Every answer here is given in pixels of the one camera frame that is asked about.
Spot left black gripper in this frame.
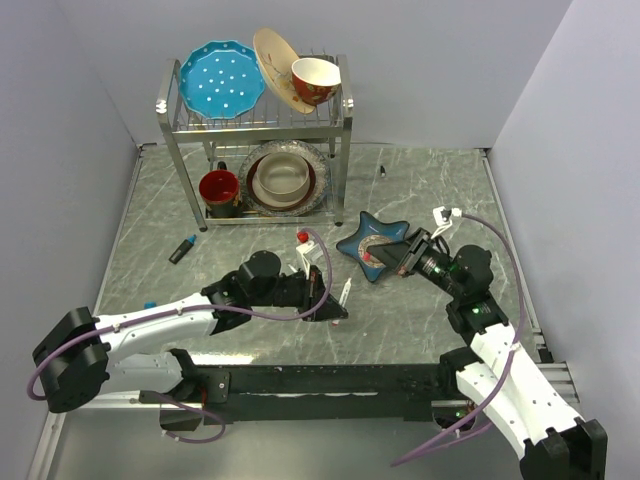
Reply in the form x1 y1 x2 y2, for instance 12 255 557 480
251 265 348 322

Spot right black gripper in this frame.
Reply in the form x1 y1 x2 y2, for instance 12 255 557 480
367 227 464 299

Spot white pen with red tip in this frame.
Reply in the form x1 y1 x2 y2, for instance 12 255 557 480
339 277 352 309

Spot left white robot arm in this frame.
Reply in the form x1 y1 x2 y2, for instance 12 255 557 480
27 250 348 413

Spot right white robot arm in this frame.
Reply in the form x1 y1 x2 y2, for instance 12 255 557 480
367 233 608 479

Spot blue star-shaped dish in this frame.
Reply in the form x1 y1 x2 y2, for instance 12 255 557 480
336 211 410 283

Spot ornate grey rimmed plate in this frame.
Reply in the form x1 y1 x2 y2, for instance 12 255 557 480
238 140 330 217

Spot black base bar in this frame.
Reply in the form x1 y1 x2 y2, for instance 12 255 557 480
166 364 471 423

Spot beige ceramic bowl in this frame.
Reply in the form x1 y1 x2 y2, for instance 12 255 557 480
255 152 311 203

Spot steel two-tier dish rack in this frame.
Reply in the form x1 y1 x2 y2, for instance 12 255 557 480
155 54 354 232

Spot dark red plate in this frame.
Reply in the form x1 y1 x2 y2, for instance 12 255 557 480
248 157 315 211

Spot black blue highlighter marker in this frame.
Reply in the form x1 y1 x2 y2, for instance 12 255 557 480
169 235 197 265

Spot red and black mug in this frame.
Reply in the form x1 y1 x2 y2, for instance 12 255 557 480
199 169 242 218

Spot red floral bowl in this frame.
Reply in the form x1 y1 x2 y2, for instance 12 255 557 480
291 57 341 106

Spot cream floral plate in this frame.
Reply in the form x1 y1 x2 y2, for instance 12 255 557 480
253 27 315 115

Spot blue polka dot plate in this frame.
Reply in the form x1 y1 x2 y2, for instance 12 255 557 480
179 40 266 120

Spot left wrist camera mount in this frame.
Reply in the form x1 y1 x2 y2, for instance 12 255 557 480
296 231 323 277

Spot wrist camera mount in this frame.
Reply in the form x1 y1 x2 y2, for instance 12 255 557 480
431 206 462 240
296 231 323 277

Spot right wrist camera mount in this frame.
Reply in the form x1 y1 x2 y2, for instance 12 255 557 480
431 206 462 240

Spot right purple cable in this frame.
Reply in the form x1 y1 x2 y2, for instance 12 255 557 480
389 212 526 469

